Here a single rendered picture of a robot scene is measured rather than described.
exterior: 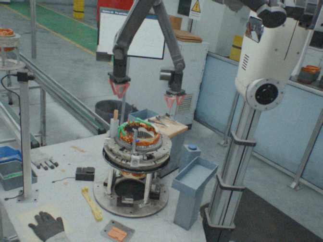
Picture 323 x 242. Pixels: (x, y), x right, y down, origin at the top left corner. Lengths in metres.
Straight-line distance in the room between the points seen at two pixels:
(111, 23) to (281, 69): 1.42
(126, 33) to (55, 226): 0.84
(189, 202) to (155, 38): 1.42
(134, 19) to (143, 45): 1.30
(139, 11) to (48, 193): 0.98
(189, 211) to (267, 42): 0.78
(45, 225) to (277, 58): 1.16
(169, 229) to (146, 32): 1.49
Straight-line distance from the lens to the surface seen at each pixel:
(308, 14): 1.12
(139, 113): 1.85
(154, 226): 1.47
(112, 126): 1.42
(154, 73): 3.93
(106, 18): 2.37
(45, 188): 1.65
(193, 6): 4.23
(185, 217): 1.45
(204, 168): 1.47
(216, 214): 1.69
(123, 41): 1.19
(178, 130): 1.68
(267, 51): 1.26
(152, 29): 2.41
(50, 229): 1.41
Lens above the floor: 1.79
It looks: 24 degrees down
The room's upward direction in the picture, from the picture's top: 9 degrees clockwise
